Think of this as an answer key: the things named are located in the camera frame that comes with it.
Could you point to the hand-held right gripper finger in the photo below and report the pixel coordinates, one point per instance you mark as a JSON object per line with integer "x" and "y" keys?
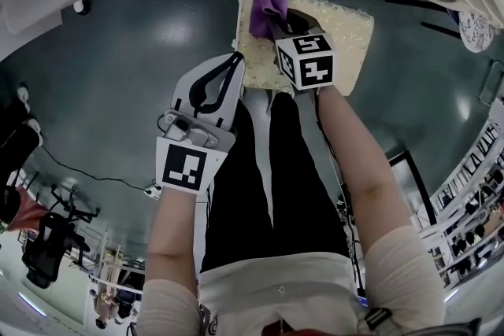
{"x": 280, "y": 30}
{"x": 307, "y": 25}

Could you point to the purple cloth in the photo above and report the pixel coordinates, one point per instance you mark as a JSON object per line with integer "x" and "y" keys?
{"x": 265, "y": 8}

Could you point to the white table black legs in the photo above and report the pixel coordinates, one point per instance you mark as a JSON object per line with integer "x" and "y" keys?
{"x": 417, "y": 185}

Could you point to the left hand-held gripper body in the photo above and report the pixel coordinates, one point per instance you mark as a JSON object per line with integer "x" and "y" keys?
{"x": 181, "y": 169}

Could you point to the cream upholstered stool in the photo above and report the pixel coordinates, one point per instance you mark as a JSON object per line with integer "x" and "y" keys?
{"x": 346, "y": 35}

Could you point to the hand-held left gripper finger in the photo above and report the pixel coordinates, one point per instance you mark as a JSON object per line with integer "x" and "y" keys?
{"x": 183, "y": 90}
{"x": 234, "y": 98}

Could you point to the white power strip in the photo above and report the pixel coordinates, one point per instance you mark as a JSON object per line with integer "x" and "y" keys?
{"x": 153, "y": 190}

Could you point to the person's white shirt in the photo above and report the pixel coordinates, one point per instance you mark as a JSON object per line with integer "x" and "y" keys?
{"x": 275, "y": 287}

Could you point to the red bag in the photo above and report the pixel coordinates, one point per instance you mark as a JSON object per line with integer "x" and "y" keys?
{"x": 29, "y": 208}

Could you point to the person's left forearm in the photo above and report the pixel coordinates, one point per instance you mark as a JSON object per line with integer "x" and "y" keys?
{"x": 173, "y": 224}

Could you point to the floral cloth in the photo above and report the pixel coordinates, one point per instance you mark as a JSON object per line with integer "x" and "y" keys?
{"x": 476, "y": 29}

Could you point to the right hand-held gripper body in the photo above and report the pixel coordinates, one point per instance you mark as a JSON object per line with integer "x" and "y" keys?
{"x": 315, "y": 67}

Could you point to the person's black trousers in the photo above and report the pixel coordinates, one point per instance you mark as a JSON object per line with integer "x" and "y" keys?
{"x": 244, "y": 208}

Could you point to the person's right forearm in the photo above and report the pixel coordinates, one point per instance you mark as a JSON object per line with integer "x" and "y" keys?
{"x": 346, "y": 145}

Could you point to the storage shelving rack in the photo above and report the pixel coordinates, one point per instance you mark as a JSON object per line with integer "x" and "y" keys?
{"x": 468, "y": 200}

